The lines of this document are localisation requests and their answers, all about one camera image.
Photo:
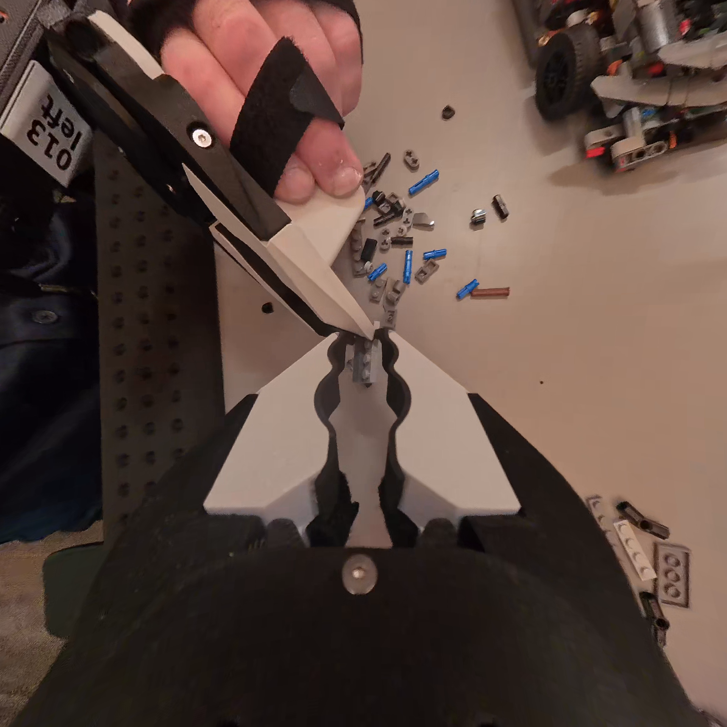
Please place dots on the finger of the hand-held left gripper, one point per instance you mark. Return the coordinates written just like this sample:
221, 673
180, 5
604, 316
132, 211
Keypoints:
306, 272
233, 241

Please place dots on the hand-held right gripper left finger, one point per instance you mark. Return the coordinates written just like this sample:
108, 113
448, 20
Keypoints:
261, 454

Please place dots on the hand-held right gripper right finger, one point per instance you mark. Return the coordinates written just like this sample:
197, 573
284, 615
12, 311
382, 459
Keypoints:
460, 454

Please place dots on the group of small lego connectors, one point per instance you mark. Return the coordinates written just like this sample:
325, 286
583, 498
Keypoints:
408, 267

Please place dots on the pile of dark lego pieces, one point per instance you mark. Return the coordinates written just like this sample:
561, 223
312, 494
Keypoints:
673, 573

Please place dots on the grey lego car model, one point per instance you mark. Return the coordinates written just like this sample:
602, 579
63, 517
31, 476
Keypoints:
625, 85

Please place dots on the brown lego axle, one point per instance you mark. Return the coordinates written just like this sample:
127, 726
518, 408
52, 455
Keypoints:
491, 292

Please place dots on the person's left hand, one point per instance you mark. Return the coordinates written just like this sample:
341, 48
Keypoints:
238, 45

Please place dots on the black perforated panel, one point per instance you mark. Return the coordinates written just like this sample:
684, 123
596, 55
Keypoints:
147, 369

